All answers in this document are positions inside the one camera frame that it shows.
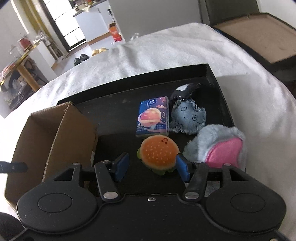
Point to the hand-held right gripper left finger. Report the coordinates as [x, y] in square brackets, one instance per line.
[122, 165]

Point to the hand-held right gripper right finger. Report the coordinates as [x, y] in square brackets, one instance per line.
[182, 168]

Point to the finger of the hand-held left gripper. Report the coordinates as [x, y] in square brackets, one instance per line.
[13, 167]

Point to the hamburger plush toy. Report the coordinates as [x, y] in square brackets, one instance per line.
[158, 150]

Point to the brown cardboard box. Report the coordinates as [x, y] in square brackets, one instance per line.
[30, 139]

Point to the fluffy blue and pink plush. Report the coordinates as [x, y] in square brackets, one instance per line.
[208, 136]

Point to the black tray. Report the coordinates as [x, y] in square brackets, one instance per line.
[120, 115]

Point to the grey denim plush toy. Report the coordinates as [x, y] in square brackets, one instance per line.
[187, 118]

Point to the blue planet carton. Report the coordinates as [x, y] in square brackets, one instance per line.
[151, 115]

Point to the black plush with white patch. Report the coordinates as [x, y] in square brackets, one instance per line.
[193, 89]

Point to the clutter under table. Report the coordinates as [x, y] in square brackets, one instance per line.
[16, 92]

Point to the round table with wooden legs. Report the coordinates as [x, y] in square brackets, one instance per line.
[25, 69]

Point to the black slipper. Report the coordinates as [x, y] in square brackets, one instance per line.
[84, 57]
[77, 61]

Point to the yellow slipper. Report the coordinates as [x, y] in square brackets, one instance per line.
[95, 52]
[103, 50]

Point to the white fleece blanket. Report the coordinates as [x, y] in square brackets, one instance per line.
[161, 51]

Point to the red jar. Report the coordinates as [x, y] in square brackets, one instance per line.
[24, 42]

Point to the clear plastic bag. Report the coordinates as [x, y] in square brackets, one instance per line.
[135, 36]

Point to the orange carton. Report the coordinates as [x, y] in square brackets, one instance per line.
[115, 32]

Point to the white cabinet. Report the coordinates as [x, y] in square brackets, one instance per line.
[92, 23]

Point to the dark-framed window door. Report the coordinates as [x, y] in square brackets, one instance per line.
[60, 25]

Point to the grey upholstered panel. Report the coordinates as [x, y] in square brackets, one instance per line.
[229, 10]

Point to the brown board in dark frame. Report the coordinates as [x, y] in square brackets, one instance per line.
[259, 34]

